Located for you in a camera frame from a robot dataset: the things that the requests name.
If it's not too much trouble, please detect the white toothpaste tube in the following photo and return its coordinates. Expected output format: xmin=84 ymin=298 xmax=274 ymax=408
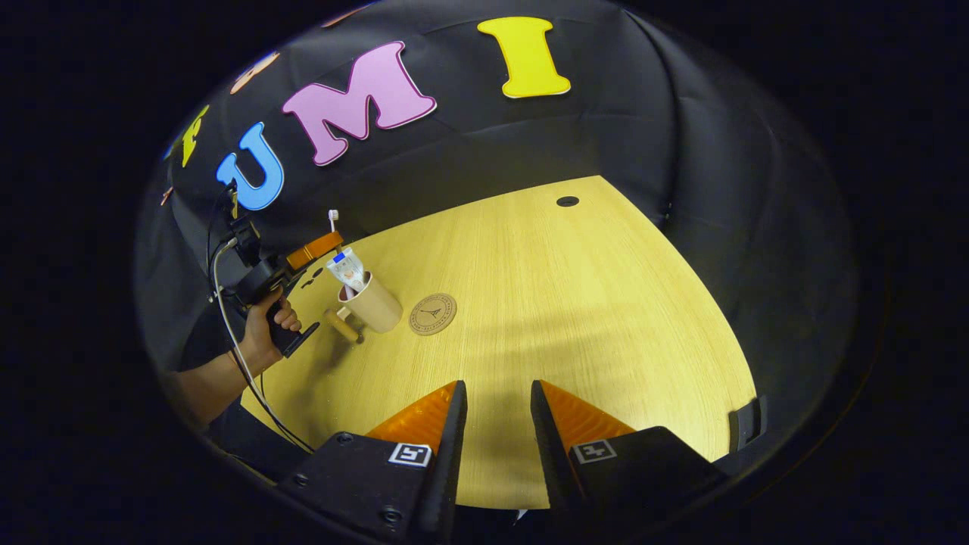
xmin=327 ymin=248 xmax=369 ymax=296

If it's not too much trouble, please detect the wooden desktop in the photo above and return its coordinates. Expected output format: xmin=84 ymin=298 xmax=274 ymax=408
xmin=241 ymin=176 xmax=758 ymax=510

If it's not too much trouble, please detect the black backdrop cloth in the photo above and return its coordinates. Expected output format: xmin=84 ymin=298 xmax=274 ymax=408
xmin=136 ymin=0 xmax=860 ymax=455

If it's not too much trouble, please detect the white cable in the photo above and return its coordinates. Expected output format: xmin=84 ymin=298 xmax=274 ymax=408
xmin=210 ymin=237 xmax=262 ymax=394

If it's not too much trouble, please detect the beige cup with wooden handle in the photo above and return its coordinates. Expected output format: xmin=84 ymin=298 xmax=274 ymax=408
xmin=324 ymin=271 xmax=403 ymax=344

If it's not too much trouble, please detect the round brown coaster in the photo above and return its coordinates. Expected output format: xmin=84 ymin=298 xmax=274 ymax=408
xmin=409 ymin=293 xmax=458 ymax=336

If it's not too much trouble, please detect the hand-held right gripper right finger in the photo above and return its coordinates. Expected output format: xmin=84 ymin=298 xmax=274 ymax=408
xmin=530 ymin=380 xmax=729 ymax=531

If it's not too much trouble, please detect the black cable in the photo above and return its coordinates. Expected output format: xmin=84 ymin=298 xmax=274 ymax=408
xmin=206 ymin=189 xmax=316 ymax=453

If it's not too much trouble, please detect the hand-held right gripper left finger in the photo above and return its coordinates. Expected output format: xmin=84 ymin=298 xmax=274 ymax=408
xmin=279 ymin=380 xmax=469 ymax=545

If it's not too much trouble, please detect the black flat panel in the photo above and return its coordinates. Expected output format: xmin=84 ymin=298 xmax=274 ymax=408
xmin=728 ymin=395 xmax=767 ymax=453

